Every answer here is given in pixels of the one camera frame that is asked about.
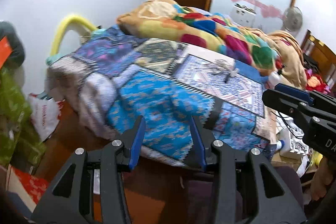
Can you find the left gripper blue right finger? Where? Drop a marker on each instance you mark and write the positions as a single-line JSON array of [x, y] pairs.
[[198, 134]]

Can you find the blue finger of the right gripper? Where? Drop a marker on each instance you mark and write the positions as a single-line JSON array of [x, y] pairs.
[[294, 92], [294, 107]]

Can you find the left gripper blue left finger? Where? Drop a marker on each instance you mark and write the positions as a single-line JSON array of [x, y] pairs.
[[132, 142]]

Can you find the black grey marker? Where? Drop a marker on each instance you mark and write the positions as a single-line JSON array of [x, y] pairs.
[[228, 76]]

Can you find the white earphones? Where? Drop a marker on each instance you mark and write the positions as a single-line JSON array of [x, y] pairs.
[[219, 66]]

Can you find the black white marker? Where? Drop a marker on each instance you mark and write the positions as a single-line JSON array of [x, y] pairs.
[[234, 72]]

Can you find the white pump bottle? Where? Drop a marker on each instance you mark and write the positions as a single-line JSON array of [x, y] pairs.
[[275, 78]]

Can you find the brown wooden headboard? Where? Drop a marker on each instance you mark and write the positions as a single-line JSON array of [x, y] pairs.
[[322, 55]]

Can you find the colourful fleece blanket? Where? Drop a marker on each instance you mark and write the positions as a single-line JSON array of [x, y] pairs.
[[166, 19]]

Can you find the patterned patchwork bed sheet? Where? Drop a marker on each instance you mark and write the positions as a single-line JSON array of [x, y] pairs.
[[115, 77]]

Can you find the grey standing fan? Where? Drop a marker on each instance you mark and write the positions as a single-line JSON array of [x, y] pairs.
[[292, 19]]

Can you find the white red plastic bag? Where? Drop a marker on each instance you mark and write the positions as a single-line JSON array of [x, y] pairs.
[[46, 113]]

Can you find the green leaf storage box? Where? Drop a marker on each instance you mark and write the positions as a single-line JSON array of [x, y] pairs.
[[21, 145]]

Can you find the red floral storage box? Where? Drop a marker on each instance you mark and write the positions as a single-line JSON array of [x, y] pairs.
[[28, 188]]

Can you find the yellow curved tube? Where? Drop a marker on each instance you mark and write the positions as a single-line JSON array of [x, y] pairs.
[[71, 22]]

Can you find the white wall box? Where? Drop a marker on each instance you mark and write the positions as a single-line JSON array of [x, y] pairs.
[[242, 15]]

